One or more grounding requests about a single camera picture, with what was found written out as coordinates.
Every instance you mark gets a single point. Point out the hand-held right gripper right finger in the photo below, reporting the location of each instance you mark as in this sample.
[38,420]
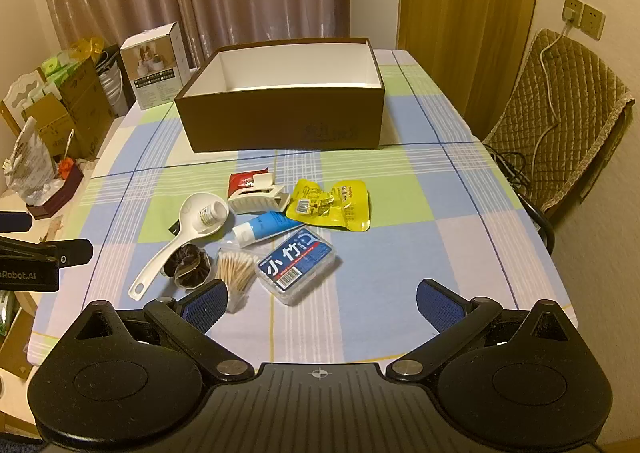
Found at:
[440,305]

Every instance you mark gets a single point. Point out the dark red tissue box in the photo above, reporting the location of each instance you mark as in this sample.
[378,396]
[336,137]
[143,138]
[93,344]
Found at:
[55,198]

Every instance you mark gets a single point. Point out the green tissue packs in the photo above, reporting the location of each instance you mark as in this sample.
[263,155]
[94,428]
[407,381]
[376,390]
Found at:
[57,68]

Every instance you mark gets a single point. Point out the white ribbed container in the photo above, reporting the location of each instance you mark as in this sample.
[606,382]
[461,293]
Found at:
[112,88]

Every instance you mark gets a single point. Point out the brown cardboard box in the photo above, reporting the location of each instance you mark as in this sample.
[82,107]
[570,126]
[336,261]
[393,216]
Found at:
[280,118]

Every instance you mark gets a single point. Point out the small black packet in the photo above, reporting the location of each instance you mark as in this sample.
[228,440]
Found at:
[175,229]

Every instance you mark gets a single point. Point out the white product box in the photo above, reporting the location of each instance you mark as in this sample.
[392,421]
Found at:
[155,78]

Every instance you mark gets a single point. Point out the flat cardboard box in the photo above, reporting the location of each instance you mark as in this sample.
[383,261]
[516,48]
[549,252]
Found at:
[17,348]

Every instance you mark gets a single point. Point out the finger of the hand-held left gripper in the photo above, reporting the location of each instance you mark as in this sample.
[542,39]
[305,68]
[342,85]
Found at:
[15,223]
[75,252]

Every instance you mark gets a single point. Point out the yellow plastic bag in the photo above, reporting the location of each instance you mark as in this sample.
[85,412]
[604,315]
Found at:
[87,48]

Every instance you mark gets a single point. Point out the clear box with blue label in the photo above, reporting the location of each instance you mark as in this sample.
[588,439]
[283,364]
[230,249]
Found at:
[295,260]

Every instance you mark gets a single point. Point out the printed white plastic bag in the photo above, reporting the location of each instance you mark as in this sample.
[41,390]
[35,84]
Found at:
[27,158]

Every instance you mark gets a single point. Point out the brown cardboard carton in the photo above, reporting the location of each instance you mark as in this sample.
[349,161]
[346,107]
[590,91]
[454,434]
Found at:
[85,98]

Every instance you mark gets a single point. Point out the chair with quilted cover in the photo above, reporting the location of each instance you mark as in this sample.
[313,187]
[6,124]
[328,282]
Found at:
[565,123]

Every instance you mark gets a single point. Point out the white ornate chair back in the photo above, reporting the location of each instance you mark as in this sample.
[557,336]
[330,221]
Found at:
[17,93]

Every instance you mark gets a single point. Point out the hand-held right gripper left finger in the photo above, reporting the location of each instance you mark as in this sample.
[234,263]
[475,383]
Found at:
[207,303]

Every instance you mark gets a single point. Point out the white plastic spoon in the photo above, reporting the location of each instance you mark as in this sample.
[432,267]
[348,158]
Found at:
[187,214]

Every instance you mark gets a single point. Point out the beige wall socket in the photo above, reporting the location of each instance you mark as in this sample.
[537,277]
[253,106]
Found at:
[577,5]
[594,22]

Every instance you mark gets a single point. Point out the dark brown hair scrunchie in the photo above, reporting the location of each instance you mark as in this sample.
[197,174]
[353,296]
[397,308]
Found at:
[187,268]

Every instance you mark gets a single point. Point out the small white bottle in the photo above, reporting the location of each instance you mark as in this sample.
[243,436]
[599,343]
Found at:
[213,213]

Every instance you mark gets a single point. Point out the white hair claw clip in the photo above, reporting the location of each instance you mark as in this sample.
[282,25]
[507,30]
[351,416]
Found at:
[256,202]

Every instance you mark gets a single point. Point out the blue tube with white cap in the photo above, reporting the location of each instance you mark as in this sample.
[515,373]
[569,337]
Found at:
[267,225]

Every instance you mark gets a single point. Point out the wooden door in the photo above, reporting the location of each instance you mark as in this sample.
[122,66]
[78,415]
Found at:
[465,8]

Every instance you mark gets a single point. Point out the bag of cotton swabs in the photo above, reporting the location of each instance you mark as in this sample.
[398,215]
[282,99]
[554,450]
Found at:
[235,270]

